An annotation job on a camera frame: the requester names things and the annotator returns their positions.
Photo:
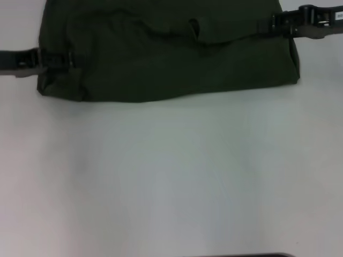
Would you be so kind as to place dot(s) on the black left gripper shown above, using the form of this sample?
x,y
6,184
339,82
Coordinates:
x,y
16,63

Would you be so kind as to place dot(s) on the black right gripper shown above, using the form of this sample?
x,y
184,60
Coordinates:
x,y
325,21

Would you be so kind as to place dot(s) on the dark green FREE! t-shirt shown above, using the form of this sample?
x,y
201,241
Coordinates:
x,y
166,59

